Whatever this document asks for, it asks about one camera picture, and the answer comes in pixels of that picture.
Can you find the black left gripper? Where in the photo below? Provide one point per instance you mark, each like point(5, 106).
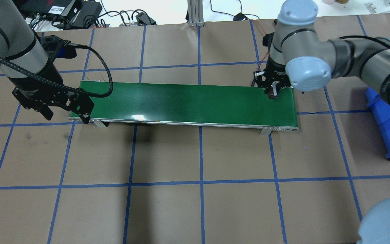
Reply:
point(31, 82)

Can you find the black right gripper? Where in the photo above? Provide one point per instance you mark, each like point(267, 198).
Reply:
point(276, 72)

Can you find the brown cylindrical capacitor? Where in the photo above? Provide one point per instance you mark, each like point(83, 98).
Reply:
point(272, 93)

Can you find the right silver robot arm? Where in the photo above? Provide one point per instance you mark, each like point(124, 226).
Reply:
point(297, 58)

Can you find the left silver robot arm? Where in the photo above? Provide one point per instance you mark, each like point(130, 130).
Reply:
point(27, 61)

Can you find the green conveyor belt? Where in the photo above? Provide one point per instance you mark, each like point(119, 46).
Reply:
point(198, 105)

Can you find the black power adapter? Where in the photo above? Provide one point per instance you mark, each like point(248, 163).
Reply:
point(87, 15)

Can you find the black laptop red logo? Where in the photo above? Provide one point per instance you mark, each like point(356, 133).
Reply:
point(49, 9)

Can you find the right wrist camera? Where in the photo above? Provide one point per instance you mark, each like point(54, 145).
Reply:
point(267, 40)

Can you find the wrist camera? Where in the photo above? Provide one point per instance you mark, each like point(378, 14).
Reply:
point(57, 47)
point(267, 40)

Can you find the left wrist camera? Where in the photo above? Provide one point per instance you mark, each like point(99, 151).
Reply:
point(57, 47)

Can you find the aluminium frame post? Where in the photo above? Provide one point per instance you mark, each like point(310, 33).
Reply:
point(195, 16)

